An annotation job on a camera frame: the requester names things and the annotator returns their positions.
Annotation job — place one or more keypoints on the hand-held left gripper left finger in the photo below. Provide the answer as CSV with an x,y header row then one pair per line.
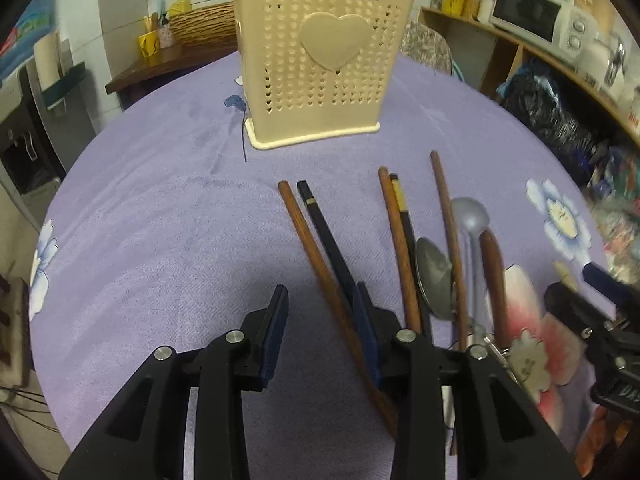
x,y
272,340

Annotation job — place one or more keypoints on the black plastic bag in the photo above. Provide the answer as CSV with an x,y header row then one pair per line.
x,y
550,110

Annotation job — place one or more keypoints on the silver metal spoon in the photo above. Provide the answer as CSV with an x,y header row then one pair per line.
x,y
470,215

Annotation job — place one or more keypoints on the brown wooden spoon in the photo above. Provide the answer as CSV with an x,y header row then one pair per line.
x,y
492,270

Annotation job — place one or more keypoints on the white appliance with knobs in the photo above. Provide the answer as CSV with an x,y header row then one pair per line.
x,y
577,32

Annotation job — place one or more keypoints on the white microwave oven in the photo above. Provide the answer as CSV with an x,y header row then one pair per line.
x,y
525,10

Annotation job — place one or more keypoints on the brown wooden chopstick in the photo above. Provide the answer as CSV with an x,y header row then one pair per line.
x,y
305,240
445,210
397,240

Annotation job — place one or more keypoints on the yellow cup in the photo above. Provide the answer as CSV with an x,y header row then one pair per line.
x,y
147,45

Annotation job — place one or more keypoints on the blue printed bag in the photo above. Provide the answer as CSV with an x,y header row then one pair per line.
x,y
25,30

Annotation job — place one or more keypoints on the colourful printed bag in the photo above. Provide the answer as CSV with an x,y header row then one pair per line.
x,y
620,210

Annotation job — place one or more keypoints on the purple floral tablecloth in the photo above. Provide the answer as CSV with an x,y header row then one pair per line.
x,y
150,210

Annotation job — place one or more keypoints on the yellow pump bottle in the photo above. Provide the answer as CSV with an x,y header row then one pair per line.
x,y
180,6

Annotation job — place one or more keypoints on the patterned chair cushion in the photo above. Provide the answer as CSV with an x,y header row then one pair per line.
x,y
425,47

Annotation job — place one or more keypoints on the wicker basket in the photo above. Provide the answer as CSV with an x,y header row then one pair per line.
x,y
205,25

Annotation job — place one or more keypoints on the wooden shelf unit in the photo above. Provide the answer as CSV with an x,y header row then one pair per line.
x,y
500,55

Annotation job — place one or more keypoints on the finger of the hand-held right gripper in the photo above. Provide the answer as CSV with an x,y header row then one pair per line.
x,y
575,310
602,280

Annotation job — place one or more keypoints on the dark wooden side table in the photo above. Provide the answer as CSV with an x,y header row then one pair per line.
x,y
160,67

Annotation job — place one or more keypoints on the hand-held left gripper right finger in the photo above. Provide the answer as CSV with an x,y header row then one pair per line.
x,y
365,332

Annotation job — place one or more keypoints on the white paper roll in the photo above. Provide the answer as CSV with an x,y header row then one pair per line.
x,y
47,60

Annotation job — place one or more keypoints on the black chopstick wide yellow band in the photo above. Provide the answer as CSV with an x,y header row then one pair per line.
x,y
407,222

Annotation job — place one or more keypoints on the beige perforated utensil holder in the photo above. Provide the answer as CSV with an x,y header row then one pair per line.
x,y
280,85

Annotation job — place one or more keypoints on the black chopstick thin gold band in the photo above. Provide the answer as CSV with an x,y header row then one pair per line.
x,y
320,225

